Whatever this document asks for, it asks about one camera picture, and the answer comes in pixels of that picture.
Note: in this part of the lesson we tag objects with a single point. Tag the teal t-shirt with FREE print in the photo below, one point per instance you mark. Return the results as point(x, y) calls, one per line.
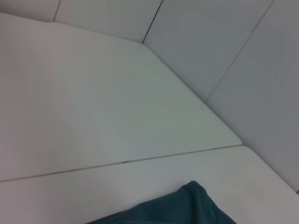
point(182, 207)

